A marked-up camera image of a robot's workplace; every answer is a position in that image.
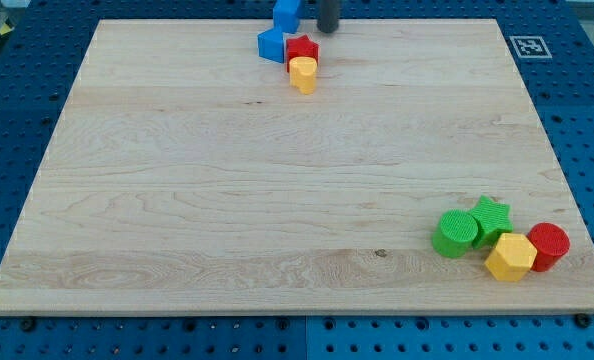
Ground blue cube block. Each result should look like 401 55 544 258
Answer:
272 0 302 34

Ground yellow heart block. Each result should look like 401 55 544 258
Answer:
289 56 318 95

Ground light wooden board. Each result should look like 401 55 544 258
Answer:
0 19 594 316

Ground red star block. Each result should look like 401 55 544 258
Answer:
285 35 319 72

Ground blue pentagon block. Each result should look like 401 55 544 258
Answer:
257 27 285 64

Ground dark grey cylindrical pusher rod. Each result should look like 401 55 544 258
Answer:
316 0 341 34

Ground green cylinder block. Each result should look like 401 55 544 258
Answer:
432 209 478 258

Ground green star block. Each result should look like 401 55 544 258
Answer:
468 195 513 249

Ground yellow hexagon block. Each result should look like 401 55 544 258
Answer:
484 233 537 282

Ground red cylinder block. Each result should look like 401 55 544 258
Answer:
527 222 570 272

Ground white fiducial marker tag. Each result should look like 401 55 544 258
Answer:
509 35 552 59

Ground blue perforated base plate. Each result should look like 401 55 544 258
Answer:
0 1 594 359

